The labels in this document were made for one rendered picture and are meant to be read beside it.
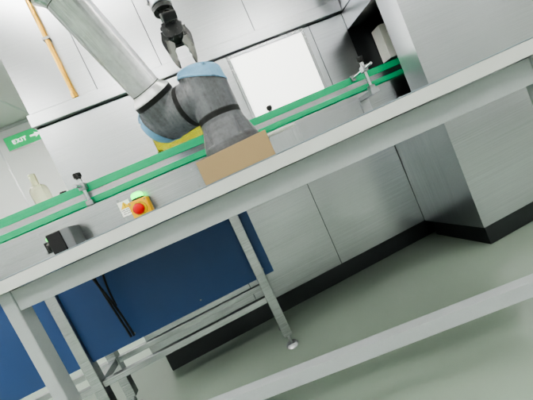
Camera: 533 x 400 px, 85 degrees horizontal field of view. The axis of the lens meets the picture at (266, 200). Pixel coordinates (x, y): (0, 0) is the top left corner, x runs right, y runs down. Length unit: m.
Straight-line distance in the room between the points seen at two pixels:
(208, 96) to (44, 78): 1.12
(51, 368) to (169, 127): 0.74
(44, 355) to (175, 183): 0.65
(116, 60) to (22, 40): 1.06
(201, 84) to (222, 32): 0.94
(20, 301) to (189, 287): 0.53
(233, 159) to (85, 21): 0.43
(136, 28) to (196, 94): 0.99
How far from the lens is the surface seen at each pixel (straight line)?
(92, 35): 0.83
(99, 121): 1.62
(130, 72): 0.83
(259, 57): 1.62
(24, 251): 1.38
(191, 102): 0.78
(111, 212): 1.25
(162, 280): 1.26
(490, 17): 1.79
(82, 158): 1.62
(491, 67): 0.85
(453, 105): 0.84
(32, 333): 1.08
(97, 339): 1.40
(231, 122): 0.73
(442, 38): 1.60
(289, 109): 1.38
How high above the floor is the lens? 0.72
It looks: 5 degrees down
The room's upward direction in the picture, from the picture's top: 24 degrees counter-clockwise
